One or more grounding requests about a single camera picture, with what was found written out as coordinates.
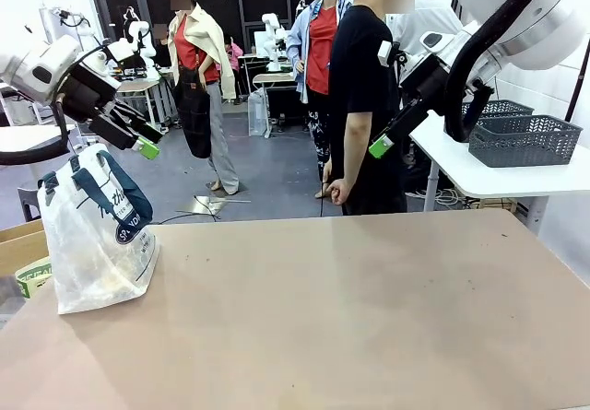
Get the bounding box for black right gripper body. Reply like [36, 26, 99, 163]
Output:
[398, 54, 451, 111]

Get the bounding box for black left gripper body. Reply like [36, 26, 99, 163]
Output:
[59, 64, 120, 123]

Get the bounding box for large grey plastic basket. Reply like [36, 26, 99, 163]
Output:
[467, 113, 584, 169]

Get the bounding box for translucent shopping bag navy handles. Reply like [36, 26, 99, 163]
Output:
[35, 145, 161, 315]

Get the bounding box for person right forearm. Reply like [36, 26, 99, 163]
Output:
[338, 135, 372, 185]

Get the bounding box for person right hand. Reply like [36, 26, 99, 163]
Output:
[329, 177, 354, 206]

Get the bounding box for cluttered background workbench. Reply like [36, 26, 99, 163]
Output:
[108, 62, 179, 135]

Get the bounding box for figure in white shirt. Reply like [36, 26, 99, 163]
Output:
[390, 0, 465, 61]

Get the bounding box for person in black t-shirt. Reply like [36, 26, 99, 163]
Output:
[327, 0, 409, 217]

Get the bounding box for white desk with leg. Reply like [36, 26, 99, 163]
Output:
[0, 123, 77, 154]

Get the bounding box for small grey plastic basket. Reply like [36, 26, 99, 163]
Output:
[460, 100, 536, 121]

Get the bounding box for mannequin in cream jacket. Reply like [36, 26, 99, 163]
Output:
[165, 0, 242, 197]

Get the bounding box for grey plastic stool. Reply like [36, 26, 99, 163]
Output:
[17, 187, 43, 223]

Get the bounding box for person in red top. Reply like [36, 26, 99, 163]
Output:
[285, 0, 354, 199]

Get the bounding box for person in pink top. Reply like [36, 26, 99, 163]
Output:
[225, 36, 244, 105]

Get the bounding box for clear plastic container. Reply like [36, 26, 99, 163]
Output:
[247, 88, 269, 138]

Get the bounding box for white side table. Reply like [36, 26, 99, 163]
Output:
[408, 122, 590, 213]

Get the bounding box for wooden pallet pieces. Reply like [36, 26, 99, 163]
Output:
[474, 196, 517, 212]

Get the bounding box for grey background desk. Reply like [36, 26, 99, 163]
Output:
[252, 72, 299, 135]

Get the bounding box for brown cardboard box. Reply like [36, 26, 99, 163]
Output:
[0, 219, 50, 278]

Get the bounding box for black tripod pole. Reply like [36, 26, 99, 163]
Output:
[564, 43, 590, 123]

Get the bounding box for green printed carton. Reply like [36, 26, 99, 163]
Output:
[15, 256, 55, 299]

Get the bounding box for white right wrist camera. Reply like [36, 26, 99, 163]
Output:
[376, 40, 409, 68]

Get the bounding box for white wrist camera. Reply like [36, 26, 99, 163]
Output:
[106, 39, 136, 61]
[376, 40, 409, 68]

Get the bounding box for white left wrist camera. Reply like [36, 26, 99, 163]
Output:
[106, 39, 136, 61]

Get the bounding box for white cable bundle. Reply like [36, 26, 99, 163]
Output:
[404, 187, 471, 208]

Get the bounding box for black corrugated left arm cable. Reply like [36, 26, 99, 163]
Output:
[0, 43, 114, 166]

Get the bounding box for black floor cable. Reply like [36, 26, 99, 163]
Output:
[149, 211, 222, 226]

